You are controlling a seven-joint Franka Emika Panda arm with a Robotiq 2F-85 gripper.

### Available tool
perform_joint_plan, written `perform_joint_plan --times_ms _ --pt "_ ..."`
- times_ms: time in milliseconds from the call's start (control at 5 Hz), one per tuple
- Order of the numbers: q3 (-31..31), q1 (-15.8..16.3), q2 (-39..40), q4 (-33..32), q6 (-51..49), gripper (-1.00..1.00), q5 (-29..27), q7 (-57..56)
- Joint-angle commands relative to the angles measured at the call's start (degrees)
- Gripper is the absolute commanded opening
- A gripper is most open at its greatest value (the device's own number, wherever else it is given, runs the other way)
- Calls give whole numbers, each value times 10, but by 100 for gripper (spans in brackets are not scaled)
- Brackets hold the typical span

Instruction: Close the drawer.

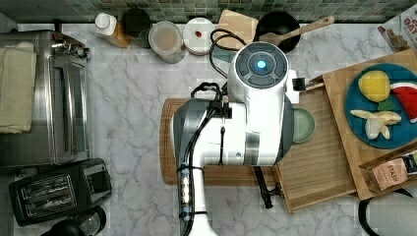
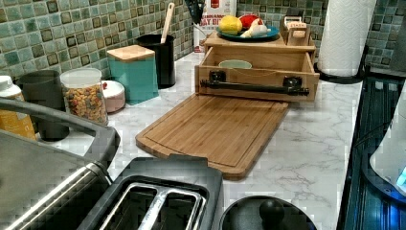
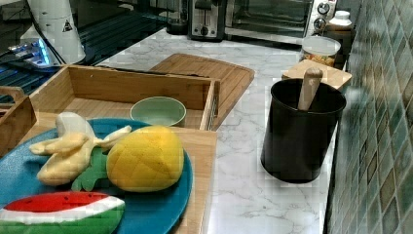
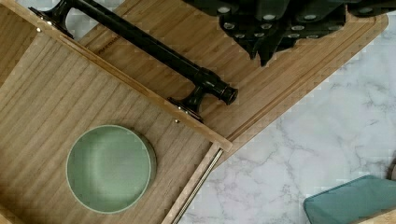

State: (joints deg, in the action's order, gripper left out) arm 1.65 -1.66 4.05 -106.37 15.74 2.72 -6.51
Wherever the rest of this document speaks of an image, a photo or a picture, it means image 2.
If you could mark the wooden drawer cabinet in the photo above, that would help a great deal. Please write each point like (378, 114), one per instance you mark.
(275, 43)

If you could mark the oat cereal box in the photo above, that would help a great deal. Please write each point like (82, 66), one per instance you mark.
(213, 11)

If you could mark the black pot lid with knob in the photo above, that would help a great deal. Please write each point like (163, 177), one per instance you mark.
(262, 212)

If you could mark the wooden spatula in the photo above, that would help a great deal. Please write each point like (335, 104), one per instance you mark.
(169, 14)

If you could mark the dark teal plate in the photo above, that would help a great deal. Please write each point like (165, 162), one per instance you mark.
(273, 34)

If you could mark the small green bowl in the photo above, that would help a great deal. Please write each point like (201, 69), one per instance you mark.
(235, 63)

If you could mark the stainless toaster oven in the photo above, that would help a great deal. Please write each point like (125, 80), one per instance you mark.
(45, 188)

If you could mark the wooden drawer with black handle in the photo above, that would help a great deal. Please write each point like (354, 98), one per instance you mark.
(288, 77)

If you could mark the wooden tea box holder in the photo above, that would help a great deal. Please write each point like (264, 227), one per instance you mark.
(294, 31)

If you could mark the dark grey cup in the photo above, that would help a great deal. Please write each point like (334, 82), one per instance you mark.
(44, 88)

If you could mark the black two-slot toaster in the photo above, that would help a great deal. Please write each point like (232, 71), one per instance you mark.
(178, 193)

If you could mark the small pink white container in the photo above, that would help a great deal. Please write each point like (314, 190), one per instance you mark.
(113, 93)

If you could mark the teal canister with wooden lid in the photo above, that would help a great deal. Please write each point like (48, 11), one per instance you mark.
(134, 67)

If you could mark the black utensil holder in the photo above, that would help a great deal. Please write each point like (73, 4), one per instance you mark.
(164, 57)

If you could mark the bamboo cutting board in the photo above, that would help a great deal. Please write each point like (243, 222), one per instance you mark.
(229, 133)

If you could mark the paper towel roll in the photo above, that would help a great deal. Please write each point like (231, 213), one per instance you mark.
(344, 37)

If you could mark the clear jar with cereal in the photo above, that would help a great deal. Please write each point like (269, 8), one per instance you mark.
(82, 94)

